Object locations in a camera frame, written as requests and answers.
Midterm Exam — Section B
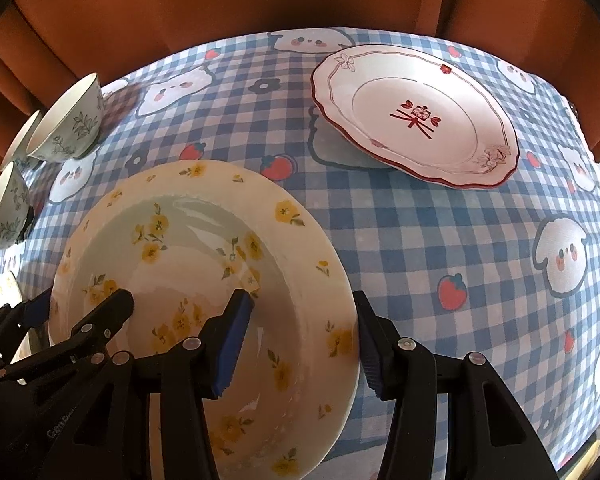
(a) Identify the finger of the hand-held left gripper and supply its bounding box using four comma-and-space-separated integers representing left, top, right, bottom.
0, 287, 55, 361
0, 289, 135, 382

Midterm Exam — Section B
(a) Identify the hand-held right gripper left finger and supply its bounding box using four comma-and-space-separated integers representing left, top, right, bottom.
45, 289, 255, 480

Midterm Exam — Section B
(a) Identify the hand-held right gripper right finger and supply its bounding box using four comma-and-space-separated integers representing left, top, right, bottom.
352, 290, 561, 480

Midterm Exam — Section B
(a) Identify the green floral bowl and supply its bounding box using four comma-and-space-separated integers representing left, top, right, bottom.
26, 73, 103, 163
0, 161, 33, 251
0, 109, 43, 171

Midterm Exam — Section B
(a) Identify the yellow floral plate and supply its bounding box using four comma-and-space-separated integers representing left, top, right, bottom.
49, 160, 362, 479

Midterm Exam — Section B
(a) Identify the red rimmed white plate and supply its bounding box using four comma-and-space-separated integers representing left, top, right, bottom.
310, 44, 521, 191

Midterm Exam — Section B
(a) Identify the cream dish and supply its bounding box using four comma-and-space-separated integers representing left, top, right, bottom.
0, 269, 23, 313

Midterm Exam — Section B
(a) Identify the blue checked cartoon tablecloth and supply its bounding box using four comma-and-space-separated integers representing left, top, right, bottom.
0, 27, 600, 476

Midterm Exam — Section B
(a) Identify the orange curtain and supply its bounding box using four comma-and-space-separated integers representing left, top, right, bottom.
0, 0, 600, 211

